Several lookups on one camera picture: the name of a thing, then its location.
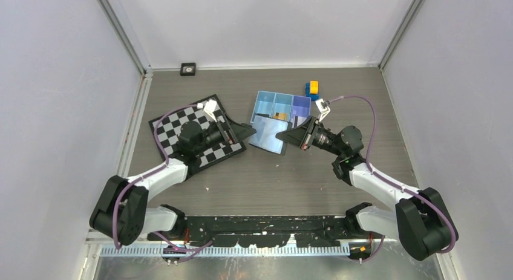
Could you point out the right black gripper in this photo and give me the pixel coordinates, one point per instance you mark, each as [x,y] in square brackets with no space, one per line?
[299,136]

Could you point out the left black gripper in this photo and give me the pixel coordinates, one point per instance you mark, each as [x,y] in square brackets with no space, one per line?
[234,132]

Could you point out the silver black striped credit card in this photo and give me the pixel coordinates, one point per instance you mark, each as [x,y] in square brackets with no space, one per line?
[298,120]

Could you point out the tan grey striped credit card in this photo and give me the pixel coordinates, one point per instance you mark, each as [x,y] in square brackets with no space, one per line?
[281,116]

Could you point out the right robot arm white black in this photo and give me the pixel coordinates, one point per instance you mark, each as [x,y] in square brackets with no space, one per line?
[417,218]

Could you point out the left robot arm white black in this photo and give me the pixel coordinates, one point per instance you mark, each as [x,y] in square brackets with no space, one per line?
[122,211]

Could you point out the purple bin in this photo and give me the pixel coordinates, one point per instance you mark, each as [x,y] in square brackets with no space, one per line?
[300,106]

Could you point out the light blue bin middle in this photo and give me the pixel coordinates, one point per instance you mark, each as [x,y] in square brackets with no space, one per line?
[282,104]

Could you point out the light blue bin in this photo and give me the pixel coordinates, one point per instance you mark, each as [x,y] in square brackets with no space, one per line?
[263,104]
[282,104]

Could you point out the light blue bin left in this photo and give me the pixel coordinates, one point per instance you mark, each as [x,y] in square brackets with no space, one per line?
[263,104]

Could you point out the blue yellow toy blocks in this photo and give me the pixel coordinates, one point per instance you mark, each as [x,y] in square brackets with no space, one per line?
[312,90]

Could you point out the small black square box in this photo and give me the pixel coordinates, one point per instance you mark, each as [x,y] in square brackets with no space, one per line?
[188,69]

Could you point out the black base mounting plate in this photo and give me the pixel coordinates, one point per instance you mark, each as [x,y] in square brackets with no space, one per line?
[267,231]

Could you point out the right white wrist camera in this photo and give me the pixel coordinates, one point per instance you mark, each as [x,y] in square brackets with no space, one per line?
[323,108]

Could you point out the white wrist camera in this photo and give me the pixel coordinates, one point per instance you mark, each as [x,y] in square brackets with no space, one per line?
[209,107]
[323,108]

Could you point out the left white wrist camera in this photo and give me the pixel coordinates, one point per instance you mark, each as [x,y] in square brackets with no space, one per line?
[209,107]

